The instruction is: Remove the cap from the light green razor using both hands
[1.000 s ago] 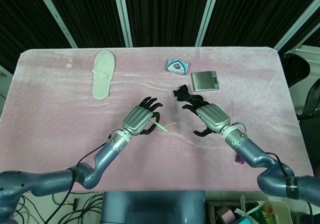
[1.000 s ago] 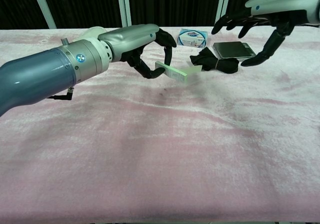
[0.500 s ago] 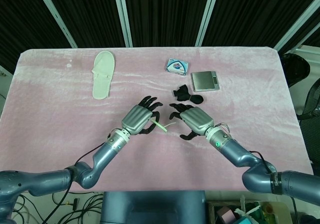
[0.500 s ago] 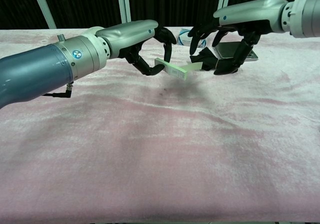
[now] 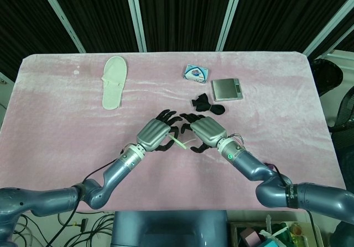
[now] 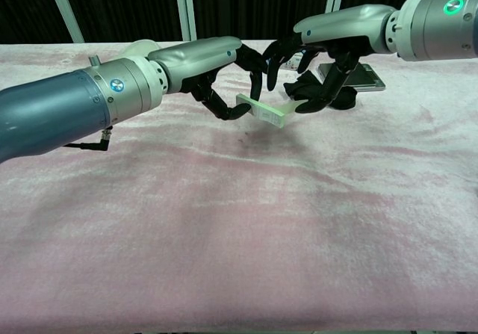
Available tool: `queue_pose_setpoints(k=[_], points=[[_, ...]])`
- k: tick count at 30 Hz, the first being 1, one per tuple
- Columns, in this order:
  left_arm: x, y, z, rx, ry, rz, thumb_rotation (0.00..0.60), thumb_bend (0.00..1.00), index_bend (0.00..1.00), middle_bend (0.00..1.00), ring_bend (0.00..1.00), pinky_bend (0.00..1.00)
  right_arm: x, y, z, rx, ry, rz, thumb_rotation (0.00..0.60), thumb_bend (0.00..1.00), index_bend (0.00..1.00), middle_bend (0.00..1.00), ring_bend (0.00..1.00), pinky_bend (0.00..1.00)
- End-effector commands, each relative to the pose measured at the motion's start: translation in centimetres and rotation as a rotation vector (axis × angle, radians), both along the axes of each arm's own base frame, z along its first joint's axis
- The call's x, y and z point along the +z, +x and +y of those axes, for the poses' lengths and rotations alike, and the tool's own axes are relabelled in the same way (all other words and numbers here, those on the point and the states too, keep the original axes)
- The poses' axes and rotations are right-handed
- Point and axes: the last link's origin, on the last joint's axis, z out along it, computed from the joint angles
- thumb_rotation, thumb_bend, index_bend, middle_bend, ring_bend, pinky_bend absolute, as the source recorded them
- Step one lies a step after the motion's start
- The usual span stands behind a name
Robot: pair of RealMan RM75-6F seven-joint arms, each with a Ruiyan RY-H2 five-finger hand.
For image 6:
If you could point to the black rolled socks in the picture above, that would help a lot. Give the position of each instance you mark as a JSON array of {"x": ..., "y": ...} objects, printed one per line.
[{"x": 298, "y": 87}]

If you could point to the black curtain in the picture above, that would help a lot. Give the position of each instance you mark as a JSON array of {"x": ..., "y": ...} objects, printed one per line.
[{"x": 261, "y": 5}]

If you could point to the black and silver digital scale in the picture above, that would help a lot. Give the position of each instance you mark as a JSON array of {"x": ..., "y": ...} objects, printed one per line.
[{"x": 366, "y": 78}]

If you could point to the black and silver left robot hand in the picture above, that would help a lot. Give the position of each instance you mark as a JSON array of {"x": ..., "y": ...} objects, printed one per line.
[{"x": 194, "y": 59}]

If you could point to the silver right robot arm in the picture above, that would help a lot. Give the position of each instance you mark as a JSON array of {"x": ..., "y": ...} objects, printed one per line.
[{"x": 437, "y": 24}]

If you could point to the pink plush blanket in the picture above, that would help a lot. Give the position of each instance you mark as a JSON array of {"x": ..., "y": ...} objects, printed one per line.
[{"x": 239, "y": 255}]

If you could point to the blue-grey and silver left robot arm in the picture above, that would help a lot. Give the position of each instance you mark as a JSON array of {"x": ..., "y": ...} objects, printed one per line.
[{"x": 56, "y": 102}]

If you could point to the slanted white frame post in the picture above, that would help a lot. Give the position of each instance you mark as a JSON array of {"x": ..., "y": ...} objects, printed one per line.
[{"x": 63, "y": 9}]

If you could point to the double white frame post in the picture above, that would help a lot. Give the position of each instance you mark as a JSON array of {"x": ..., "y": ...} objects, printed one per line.
[{"x": 186, "y": 9}]

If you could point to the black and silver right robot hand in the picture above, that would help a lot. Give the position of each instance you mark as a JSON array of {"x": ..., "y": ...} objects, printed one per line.
[{"x": 343, "y": 24}]

